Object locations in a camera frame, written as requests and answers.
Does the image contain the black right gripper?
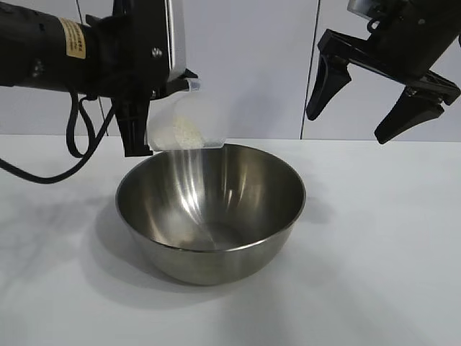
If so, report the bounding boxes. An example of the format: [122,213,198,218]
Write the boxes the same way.
[305,0,461,146]

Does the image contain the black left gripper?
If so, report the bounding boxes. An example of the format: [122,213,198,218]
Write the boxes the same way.
[85,0,199,158]

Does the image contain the clear plastic measuring cup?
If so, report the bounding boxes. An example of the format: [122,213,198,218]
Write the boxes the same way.
[145,79,227,153]

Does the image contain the white rice grains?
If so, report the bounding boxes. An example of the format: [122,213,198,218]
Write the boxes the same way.
[151,114,214,152]

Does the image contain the stainless steel mixing bowl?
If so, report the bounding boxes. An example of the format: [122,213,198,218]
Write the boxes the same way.
[115,143,308,286]

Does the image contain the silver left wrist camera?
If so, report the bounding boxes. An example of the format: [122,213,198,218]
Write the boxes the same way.
[167,0,189,82]

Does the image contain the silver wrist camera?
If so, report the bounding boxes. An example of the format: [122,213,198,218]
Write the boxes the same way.
[167,0,189,82]
[347,0,380,18]

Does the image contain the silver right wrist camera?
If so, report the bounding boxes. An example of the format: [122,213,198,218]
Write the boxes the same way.
[347,0,380,18]

